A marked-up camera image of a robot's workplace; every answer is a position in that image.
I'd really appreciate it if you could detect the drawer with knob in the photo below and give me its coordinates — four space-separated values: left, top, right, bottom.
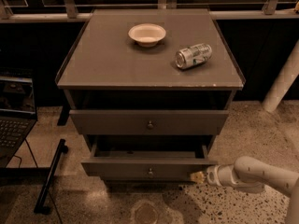
70 110 228 135
81 146 217 182

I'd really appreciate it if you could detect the dark grey drawer cabinet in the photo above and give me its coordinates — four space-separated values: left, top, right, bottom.
54 8 246 154

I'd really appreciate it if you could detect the silver soda can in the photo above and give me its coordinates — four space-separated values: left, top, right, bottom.
175 43 212 70

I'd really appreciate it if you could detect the white paper bowl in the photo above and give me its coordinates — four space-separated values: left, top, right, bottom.
128 23 166 48

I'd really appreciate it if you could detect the black laptop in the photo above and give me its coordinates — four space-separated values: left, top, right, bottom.
0 77 37 168

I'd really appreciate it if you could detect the metal window railing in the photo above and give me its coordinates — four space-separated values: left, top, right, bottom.
0 0 299 22

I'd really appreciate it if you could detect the white diagonal post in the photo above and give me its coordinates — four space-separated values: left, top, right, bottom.
262 40 299 113

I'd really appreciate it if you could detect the black table leg frame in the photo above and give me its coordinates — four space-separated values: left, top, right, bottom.
34 139 68 215

